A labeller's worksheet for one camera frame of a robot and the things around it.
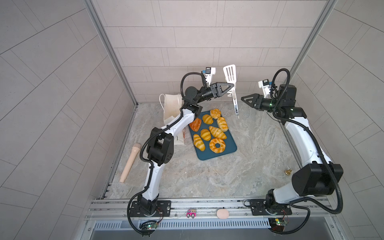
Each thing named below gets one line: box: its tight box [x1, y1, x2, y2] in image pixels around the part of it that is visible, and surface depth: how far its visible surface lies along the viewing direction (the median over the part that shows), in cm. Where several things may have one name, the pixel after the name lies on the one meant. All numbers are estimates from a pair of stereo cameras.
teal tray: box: [190, 110, 237, 161], surface depth 95 cm
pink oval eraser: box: [216, 208, 230, 219], surface depth 70 cm
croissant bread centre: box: [208, 126, 227, 140], surface depth 97 cm
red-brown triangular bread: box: [189, 117, 202, 132], surface depth 101 cm
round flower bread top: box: [209, 108, 222, 120], surface depth 107 cm
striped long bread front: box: [193, 134, 206, 152], surface depth 93 cm
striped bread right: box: [217, 116, 229, 132], surface depth 103 cm
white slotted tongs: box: [223, 64, 239, 116], surface depth 67 cm
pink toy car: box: [186, 209, 197, 219], surface depth 69 cm
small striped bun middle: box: [200, 128, 211, 141], surface depth 96 cm
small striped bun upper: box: [202, 114, 214, 125], surface depth 104 cm
